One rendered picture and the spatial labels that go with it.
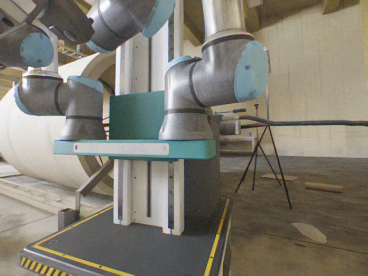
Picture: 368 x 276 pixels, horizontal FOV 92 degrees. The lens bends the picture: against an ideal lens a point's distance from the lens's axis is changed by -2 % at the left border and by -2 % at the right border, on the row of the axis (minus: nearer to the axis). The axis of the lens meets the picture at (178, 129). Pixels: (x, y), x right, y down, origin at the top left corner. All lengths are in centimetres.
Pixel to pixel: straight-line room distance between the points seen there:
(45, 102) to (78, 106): 14
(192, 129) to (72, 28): 40
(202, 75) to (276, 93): 941
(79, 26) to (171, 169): 64
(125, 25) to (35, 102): 64
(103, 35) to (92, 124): 47
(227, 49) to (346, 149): 960
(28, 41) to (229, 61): 53
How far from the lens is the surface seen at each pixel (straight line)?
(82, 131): 83
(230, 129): 165
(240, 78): 49
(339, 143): 993
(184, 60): 63
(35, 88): 94
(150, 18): 36
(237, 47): 52
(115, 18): 40
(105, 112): 378
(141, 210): 98
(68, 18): 30
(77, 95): 86
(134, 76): 99
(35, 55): 65
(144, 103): 83
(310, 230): 185
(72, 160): 178
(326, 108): 994
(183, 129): 56
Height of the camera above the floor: 72
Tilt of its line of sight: 3 degrees up
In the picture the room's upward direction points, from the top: straight up
